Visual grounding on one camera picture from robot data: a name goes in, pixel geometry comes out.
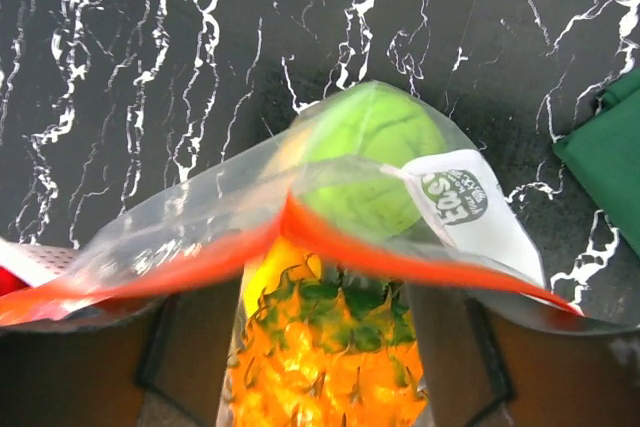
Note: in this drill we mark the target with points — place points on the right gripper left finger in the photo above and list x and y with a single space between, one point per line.
96 371

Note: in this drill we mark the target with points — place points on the clear zip top bag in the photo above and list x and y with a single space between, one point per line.
204 230

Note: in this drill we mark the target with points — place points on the green fake lime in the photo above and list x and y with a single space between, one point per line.
362 128

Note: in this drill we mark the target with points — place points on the white rectangular laundry basket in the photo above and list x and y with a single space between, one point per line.
35 264

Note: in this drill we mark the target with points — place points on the red cloth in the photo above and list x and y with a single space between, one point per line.
10 283

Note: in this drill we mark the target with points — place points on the fake pineapple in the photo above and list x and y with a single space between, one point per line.
336 351

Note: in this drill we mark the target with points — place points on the green folded cloth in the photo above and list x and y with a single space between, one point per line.
603 155

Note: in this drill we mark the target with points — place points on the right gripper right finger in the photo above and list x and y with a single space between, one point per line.
494 359

